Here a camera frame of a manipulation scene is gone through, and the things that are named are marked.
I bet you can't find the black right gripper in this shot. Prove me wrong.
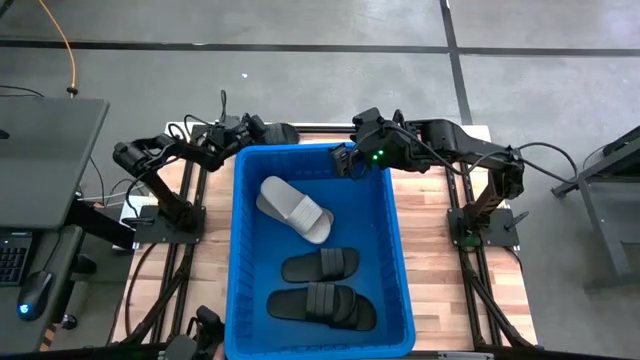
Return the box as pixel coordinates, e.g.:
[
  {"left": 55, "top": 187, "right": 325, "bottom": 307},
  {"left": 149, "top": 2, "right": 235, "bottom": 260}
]
[{"left": 329, "top": 124, "right": 402, "bottom": 180}]

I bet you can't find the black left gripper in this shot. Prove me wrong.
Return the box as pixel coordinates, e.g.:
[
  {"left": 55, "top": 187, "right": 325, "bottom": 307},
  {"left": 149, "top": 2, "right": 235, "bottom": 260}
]
[{"left": 207, "top": 115, "right": 274, "bottom": 157}]

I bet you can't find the blue plastic bin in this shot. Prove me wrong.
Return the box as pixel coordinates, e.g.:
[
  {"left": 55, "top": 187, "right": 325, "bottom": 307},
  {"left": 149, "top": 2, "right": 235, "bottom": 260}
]
[{"left": 224, "top": 142, "right": 417, "bottom": 360}]

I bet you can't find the white small box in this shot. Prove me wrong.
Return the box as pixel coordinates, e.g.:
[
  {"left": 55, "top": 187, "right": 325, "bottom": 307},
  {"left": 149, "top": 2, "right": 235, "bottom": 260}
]
[{"left": 119, "top": 194, "right": 151, "bottom": 224}]

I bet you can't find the black desk leg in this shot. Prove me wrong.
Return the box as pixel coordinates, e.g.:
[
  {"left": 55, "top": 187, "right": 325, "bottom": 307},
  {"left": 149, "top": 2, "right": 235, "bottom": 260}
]
[{"left": 67, "top": 199, "right": 139, "bottom": 251}]

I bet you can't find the dark grey computer desk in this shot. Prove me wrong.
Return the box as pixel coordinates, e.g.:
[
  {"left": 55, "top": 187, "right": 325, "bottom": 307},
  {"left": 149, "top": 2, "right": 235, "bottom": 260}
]
[{"left": 0, "top": 223, "right": 85, "bottom": 354}]

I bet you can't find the dark grey desk panel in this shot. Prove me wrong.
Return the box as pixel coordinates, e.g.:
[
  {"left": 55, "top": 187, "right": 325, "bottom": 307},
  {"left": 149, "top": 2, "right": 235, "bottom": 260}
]
[{"left": 0, "top": 96, "right": 111, "bottom": 231}]

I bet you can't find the black computer mouse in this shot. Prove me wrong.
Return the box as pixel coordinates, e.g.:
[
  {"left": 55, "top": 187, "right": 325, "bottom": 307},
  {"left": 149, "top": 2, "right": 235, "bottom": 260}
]
[{"left": 17, "top": 270, "right": 54, "bottom": 322}]

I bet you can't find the grey side table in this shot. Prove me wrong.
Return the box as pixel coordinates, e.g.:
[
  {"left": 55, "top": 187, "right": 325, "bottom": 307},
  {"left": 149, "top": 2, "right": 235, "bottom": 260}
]
[{"left": 552, "top": 124, "right": 640, "bottom": 292}]

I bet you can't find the black keyboard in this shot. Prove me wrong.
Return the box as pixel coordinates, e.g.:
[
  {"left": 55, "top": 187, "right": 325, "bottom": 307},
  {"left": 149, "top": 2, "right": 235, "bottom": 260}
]
[{"left": 0, "top": 232, "right": 34, "bottom": 288}]

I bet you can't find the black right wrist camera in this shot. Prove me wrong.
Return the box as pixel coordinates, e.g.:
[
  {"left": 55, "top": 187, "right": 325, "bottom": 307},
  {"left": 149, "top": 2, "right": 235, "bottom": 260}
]
[{"left": 351, "top": 106, "right": 382, "bottom": 132}]

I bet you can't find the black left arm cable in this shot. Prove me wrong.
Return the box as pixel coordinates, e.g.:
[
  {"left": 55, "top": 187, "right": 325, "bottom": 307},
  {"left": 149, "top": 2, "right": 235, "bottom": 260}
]
[{"left": 167, "top": 88, "right": 229, "bottom": 146}]

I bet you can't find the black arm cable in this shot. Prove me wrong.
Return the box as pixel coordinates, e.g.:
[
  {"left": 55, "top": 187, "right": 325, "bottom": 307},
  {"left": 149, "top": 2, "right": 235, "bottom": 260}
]
[
  {"left": 167, "top": 88, "right": 229, "bottom": 146},
  {"left": 387, "top": 123, "right": 580, "bottom": 185}
]

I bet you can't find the black leader arm handle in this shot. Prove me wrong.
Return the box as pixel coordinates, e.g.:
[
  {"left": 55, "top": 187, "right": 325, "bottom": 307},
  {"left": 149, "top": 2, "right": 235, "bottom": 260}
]
[{"left": 159, "top": 304, "right": 226, "bottom": 360}]

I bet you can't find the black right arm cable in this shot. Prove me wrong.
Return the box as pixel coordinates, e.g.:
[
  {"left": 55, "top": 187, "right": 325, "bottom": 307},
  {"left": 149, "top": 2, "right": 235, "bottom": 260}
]
[{"left": 387, "top": 123, "right": 580, "bottom": 185}]

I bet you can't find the orange cable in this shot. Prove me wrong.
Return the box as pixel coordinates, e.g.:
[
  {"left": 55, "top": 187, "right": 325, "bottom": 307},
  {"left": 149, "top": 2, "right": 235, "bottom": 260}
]
[{"left": 37, "top": 0, "right": 80, "bottom": 97}]

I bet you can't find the silver metal bracket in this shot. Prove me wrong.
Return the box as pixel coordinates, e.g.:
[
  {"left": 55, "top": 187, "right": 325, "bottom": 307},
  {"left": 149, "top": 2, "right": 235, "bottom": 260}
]
[{"left": 437, "top": 351, "right": 494, "bottom": 360}]

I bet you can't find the black floor cable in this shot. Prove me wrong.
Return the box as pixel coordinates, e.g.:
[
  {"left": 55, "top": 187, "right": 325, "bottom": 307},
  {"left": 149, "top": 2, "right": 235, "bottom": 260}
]
[{"left": 0, "top": 83, "right": 45, "bottom": 98}]

